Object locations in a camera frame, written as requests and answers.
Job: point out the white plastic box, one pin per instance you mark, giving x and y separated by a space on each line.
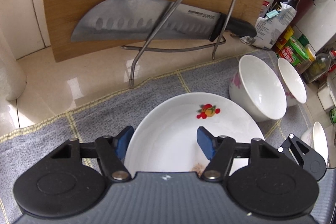
328 95

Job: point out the green lid sauce jar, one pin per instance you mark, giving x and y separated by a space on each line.
292 53

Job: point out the plain white bowl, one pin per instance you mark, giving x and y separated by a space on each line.
319 142

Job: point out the white bowl pink flowers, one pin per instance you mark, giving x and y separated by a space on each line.
292 82
262 90

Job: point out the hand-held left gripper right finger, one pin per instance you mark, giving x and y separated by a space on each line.
206 141

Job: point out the red white packet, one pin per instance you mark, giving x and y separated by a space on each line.
267 1

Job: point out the green can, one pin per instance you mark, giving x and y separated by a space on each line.
333 116

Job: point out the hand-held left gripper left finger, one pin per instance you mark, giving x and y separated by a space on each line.
123 142

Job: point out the yellow labelled bottle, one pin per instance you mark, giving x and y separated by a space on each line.
283 39

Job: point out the yellow lid spice jar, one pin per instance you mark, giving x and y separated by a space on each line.
311 54

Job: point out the grey teal checked towel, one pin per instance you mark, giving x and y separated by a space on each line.
92 113

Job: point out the green cap bottle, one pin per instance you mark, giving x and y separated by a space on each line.
302 40

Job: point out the white plate with brown stain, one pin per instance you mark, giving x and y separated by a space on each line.
170 134

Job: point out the white printed bag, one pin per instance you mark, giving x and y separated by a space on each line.
273 27

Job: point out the glass bottle red cap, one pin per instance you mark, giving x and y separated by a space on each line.
321 66

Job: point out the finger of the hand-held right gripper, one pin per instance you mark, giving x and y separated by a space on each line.
288 144

